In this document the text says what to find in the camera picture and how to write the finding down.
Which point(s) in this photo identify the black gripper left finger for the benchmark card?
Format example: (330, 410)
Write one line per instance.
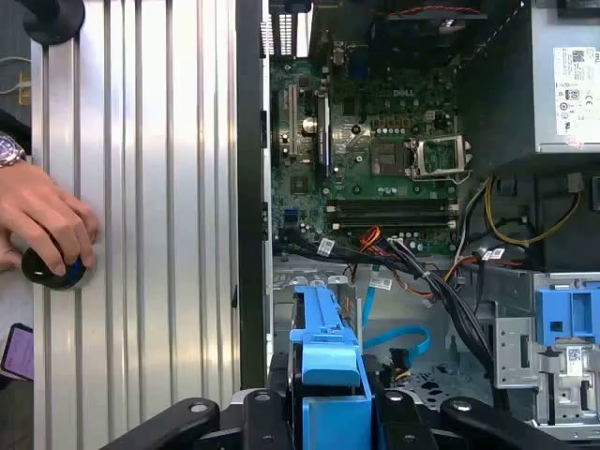
(262, 422)

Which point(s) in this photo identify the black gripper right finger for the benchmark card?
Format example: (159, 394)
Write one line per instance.
(403, 422)

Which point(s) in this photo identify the hard disk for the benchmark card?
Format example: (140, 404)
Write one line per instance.
(328, 337)

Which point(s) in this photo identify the silver metal disk bay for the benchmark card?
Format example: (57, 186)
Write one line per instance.
(422, 304)

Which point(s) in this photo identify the black RAM slot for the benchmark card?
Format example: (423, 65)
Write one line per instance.
(389, 226)
(389, 204)
(389, 218)
(389, 210)

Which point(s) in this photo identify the black expansion slot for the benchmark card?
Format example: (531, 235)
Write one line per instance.
(323, 140)

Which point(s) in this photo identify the white expansion slot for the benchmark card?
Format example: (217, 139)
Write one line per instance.
(294, 122)

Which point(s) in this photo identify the person's left hand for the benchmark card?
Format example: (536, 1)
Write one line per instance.
(42, 206)

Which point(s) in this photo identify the silver metal drive cage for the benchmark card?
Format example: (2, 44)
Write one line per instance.
(511, 337)

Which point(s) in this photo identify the green motherboard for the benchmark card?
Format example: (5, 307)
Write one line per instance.
(398, 190)

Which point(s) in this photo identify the black open PC case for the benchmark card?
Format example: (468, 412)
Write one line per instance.
(250, 187)

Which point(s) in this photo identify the silver socket cover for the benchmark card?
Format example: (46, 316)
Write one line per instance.
(440, 174)

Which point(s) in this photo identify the smartphone with purple screen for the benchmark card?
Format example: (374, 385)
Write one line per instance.
(19, 351)

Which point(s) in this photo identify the CPU socket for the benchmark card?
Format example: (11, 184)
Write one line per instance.
(440, 157)

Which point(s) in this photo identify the silver chipset heatsink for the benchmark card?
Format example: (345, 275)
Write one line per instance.
(351, 140)

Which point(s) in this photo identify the silver coin battery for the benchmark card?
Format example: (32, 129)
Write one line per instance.
(310, 126)

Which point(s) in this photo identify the grey power supply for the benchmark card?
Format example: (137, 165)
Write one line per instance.
(544, 94)

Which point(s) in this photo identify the silver wristwatch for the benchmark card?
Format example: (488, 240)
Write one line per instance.
(11, 151)

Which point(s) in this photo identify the black case fan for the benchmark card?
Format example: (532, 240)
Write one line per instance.
(422, 33)

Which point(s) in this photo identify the round black foot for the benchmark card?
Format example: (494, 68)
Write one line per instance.
(56, 19)

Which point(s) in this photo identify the blue drive bracket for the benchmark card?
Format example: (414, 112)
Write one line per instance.
(562, 314)

